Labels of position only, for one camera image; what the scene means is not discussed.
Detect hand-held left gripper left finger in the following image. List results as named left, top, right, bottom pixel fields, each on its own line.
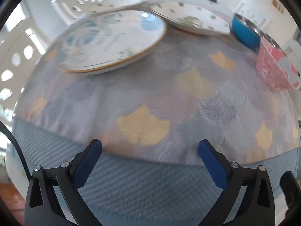
left=24, top=138, right=104, bottom=226

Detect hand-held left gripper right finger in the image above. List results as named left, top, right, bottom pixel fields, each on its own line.
left=198, top=139, right=275, bottom=226

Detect round leaf-print gold-rim plate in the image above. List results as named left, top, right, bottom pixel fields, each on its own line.
left=62, top=49, right=156, bottom=75
left=55, top=10, right=168, bottom=72

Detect pink floral bowl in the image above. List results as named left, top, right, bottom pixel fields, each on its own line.
left=255, top=36, right=301, bottom=92

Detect white green-floral plate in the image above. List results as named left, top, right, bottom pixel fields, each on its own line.
left=150, top=0, right=231, bottom=36
left=90, top=0, right=151, bottom=15

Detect light blue textured cloth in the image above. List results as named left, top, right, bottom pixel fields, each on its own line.
left=6, top=118, right=299, bottom=226

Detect scallop-pattern tablecloth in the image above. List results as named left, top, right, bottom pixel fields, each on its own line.
left=14, top=0, right=301, bottom=167

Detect blue steel-lined bowl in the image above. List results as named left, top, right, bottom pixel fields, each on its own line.
left=232, top=13, right=267, bottom=50

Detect white cutout-back chair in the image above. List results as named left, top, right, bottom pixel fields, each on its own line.
left=235, top=0, right=273, bottom=29
left=0, top=26, right=59, bottom=123
left=50, top=0, right=104, bottom=26

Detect black cable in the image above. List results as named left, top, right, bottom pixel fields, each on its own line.
left=0, top=121, right=32, bottom=184

